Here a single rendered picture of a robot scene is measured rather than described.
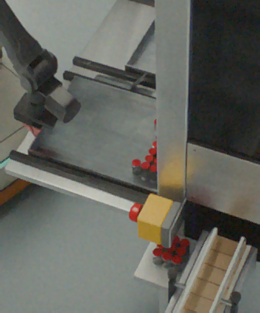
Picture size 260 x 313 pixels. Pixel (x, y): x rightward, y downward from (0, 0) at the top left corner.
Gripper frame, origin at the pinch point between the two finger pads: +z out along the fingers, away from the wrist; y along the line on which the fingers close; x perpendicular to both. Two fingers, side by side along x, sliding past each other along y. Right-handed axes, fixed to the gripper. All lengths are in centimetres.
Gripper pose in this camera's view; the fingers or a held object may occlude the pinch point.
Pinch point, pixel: (36, 132)
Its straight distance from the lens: 217.1
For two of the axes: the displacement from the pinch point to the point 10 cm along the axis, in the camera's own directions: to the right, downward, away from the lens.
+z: -1.3, 5.7, 8.1
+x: 4.0, -7.2, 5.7
